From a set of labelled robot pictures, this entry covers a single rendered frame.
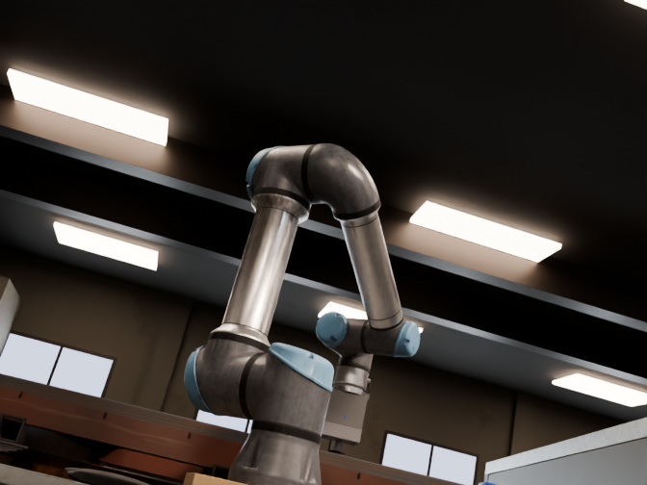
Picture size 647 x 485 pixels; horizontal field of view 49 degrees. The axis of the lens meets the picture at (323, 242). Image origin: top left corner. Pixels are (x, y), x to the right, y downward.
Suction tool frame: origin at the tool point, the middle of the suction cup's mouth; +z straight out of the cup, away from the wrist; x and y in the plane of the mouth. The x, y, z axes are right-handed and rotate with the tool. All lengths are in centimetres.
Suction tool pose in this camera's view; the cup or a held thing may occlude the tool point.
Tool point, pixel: (334, 461)
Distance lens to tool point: 165.0
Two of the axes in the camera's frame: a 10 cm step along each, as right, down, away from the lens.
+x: 1.0, -3.7, -9.3
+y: -9.7, -2.4, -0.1
